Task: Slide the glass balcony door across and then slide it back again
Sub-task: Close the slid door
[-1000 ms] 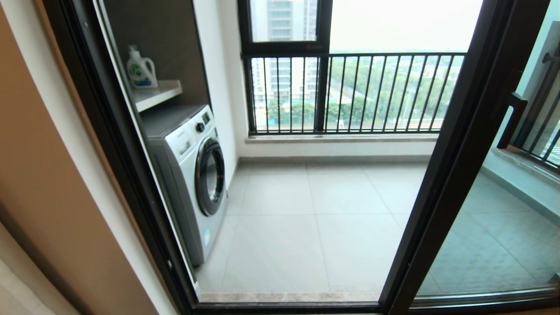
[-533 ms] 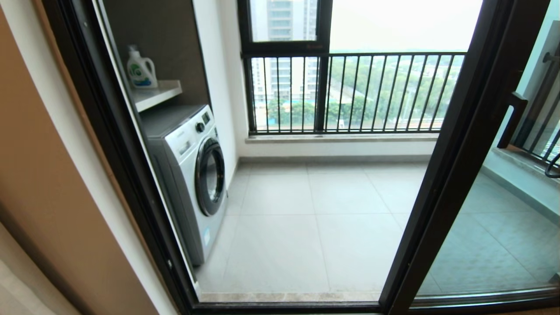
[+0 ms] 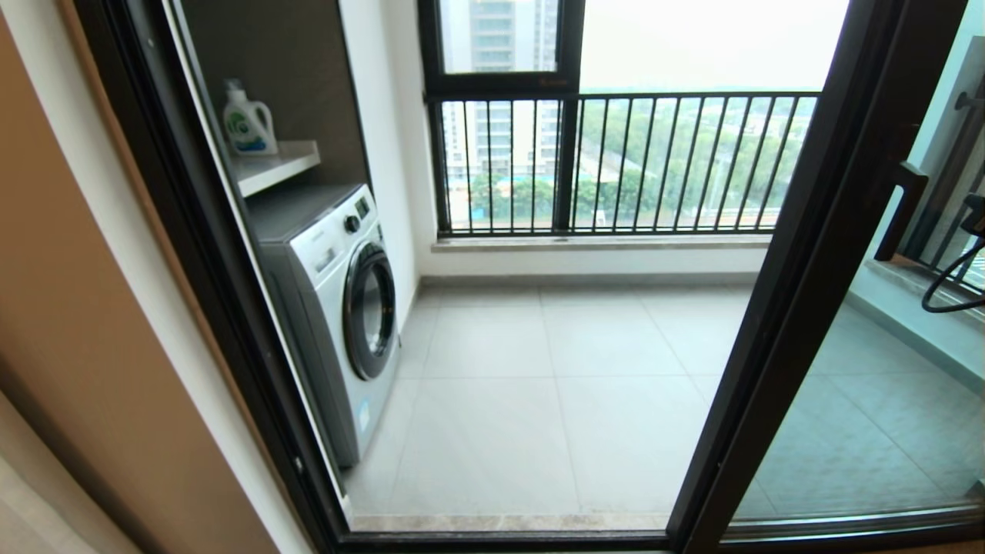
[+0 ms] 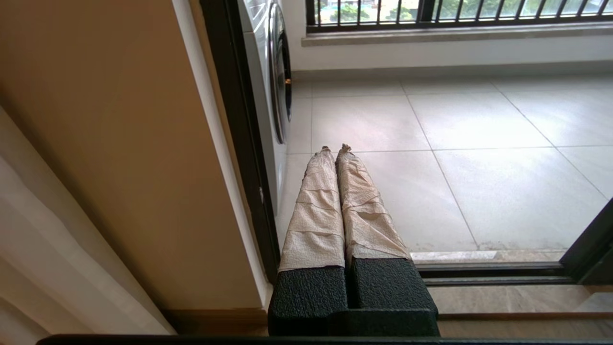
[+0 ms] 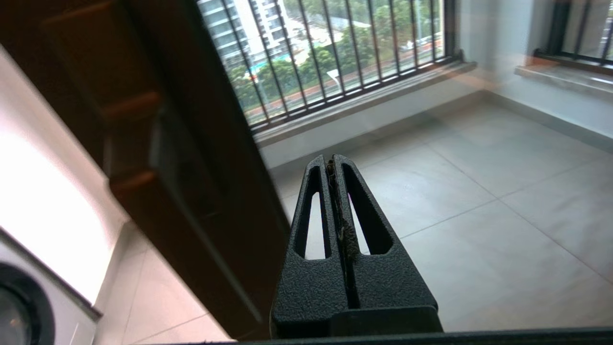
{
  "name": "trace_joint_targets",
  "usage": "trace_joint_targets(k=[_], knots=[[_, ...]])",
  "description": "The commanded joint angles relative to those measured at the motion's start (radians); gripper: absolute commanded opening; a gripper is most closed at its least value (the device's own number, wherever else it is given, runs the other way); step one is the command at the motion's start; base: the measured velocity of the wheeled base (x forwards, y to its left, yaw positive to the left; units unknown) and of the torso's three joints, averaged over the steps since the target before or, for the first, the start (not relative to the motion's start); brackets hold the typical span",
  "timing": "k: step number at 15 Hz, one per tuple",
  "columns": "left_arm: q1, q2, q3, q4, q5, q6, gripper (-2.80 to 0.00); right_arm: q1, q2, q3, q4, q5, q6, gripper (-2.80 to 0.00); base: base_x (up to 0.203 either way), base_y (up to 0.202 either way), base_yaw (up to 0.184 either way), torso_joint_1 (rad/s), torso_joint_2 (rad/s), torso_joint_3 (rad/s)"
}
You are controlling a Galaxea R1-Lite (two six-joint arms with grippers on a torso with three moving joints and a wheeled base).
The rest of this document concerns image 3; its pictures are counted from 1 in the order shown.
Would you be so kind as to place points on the white detergent bottle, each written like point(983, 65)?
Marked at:
point(248, 123)

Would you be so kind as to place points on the white wall shelf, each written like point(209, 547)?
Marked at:
point(277, 165)

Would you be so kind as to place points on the dark brown sliding glass door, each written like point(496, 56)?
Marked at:
point(808, 269)

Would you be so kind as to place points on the dark brown fixed glass door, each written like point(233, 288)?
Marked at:
point(846, 517)

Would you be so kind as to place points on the dark framed sliding glass door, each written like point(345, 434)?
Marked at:
point(138, 92)

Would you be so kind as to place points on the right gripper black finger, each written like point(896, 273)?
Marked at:
point(976, 214)

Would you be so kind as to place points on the long black balcony railing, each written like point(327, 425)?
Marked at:
point(692, 96)

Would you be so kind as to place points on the short stone window sill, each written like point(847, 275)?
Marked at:
point(908, 296)

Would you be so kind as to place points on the long stone window sill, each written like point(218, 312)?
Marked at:
point(600, 245)

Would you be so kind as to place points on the white front-load washing machine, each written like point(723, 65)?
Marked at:
point(331, 308)

